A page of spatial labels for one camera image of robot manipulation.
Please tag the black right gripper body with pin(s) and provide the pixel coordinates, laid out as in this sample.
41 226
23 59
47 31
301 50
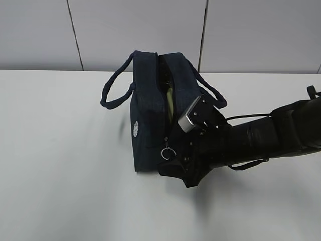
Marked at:
202 151

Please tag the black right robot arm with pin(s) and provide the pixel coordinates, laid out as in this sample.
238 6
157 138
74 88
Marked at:
291 130

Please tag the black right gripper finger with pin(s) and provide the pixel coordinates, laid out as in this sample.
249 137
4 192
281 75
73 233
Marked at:
173 167

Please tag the dark navy lunch bag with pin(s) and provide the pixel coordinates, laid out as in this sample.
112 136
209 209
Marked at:
151 129

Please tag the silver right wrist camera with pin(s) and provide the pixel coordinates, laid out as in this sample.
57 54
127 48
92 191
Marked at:
201 114

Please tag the green lidded glass container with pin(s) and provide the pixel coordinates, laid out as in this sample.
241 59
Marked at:
169 96

